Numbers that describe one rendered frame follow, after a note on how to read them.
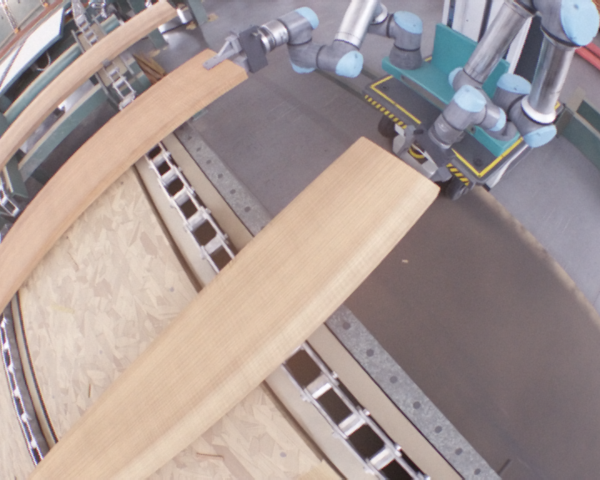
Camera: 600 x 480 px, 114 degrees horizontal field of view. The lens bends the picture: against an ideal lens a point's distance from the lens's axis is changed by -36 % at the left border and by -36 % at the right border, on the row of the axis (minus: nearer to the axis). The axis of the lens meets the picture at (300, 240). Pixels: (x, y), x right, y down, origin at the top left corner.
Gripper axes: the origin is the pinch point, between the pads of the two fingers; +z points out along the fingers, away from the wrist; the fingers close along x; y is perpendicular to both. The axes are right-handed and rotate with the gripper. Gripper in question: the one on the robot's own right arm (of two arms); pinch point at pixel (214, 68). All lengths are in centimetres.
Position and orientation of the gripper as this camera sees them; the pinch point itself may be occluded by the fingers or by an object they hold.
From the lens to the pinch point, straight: 78.6
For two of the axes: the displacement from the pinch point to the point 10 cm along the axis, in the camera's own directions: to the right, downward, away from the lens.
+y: 6.2, 6.7, -4.0
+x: 1.7, 3.8, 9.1
